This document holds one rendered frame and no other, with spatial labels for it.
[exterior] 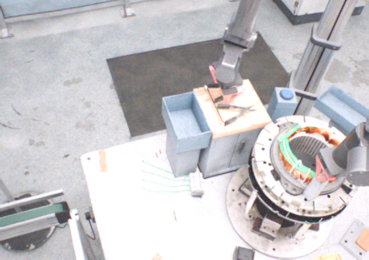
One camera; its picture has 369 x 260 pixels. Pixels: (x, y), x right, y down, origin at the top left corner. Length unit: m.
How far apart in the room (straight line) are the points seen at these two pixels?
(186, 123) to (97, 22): 2.12
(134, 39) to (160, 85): 0.54
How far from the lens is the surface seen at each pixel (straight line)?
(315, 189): 1.00
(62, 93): 2.70
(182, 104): 1.26
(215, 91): 1.24
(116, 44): 3.02
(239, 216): 1.30
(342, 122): 1.33
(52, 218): 1.39
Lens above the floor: 1.97
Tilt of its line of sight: 52 degrees down
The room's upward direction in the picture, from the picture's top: 8 degrees clockwise
